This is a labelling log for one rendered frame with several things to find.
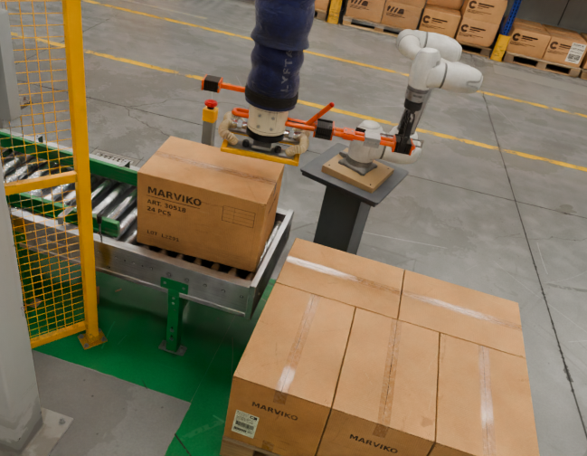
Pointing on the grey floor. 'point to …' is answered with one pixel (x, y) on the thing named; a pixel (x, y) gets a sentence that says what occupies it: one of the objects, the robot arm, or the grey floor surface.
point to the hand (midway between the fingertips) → (401, 142)
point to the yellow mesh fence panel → (76, 80)
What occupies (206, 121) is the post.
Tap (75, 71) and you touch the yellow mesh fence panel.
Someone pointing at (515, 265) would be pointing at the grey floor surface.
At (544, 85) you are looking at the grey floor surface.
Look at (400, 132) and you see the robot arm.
